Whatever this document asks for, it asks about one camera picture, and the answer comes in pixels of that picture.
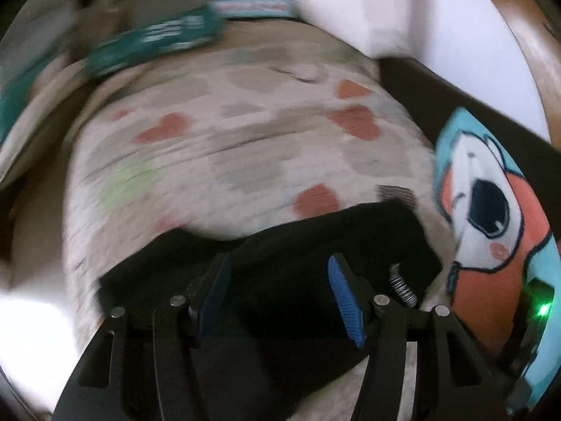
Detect teal printed fabric band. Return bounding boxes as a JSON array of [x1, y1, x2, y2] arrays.
[[85, 6, 224, 80]]

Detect white pink cloth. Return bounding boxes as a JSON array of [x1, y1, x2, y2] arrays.
[[252, 0, 428, 58]]

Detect teal cloth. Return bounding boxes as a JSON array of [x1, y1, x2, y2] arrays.
[[0, 59, 49, 141]]

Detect black pants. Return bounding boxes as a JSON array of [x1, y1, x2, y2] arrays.
[[96, 199, 443, 408]]

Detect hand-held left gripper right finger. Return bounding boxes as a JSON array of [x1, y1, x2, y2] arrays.
[[328, 253, 505, 421]]

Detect cartoon printed blanket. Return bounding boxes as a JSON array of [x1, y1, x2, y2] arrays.
[[432, 107, 561, 415]]

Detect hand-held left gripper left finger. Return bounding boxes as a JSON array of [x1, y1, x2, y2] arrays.
[[53, 252, 233, 421]]

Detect beige quilted bed cover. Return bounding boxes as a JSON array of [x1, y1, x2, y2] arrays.
[[61, 22, 457, 421]]

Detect light blue flat box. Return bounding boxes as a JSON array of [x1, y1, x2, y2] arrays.
[[210, 0, 299, 18]]

